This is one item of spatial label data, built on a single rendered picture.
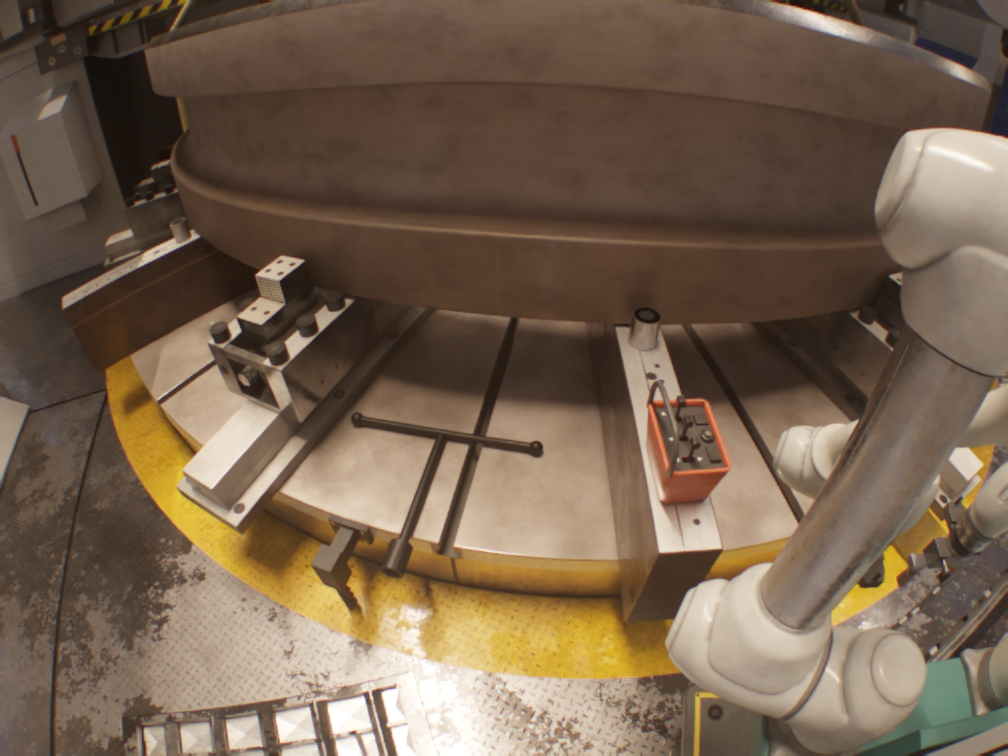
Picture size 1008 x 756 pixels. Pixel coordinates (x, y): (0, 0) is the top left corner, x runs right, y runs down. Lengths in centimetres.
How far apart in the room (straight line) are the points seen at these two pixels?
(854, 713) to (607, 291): 115
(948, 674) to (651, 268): 120
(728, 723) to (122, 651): 190
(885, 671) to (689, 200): 122
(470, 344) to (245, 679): 145
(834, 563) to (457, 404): 144
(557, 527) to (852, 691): 99
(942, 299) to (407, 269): 134
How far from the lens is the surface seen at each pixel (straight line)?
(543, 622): 170
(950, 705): 119
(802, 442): 87
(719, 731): 136
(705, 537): 110
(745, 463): 177
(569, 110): 139
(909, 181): 43
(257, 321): 160
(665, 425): 111
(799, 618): 66
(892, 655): 77
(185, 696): 191
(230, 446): 169
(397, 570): 141
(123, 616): 217
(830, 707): 77
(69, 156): 422
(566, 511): 152
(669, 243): 141
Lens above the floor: 159
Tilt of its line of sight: 43 degrees down
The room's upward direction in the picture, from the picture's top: 1 degrees counter-clockwise
